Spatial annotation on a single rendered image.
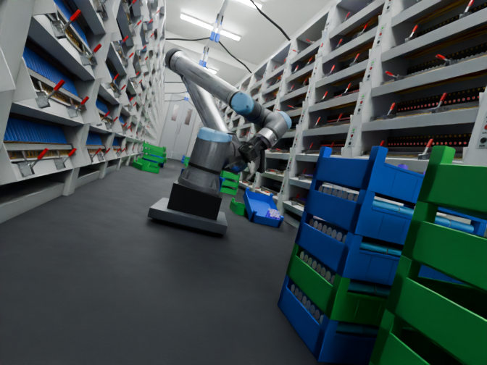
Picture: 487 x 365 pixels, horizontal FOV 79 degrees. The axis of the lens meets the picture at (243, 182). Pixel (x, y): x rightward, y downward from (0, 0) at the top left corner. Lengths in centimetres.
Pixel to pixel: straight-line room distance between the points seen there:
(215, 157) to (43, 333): 91
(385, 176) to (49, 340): 58
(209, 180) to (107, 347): 87
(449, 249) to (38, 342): 55
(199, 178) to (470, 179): 100
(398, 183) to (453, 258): 20
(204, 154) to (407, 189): 86
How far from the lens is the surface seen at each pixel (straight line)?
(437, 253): 45
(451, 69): 144
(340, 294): 58
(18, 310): 60
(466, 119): 130
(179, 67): 160
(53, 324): 57
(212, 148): 126
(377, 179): 57
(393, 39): 189
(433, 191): 47
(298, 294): 71
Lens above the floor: 30
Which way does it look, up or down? 3 degrees down
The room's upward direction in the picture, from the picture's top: 15 degrees clockwise
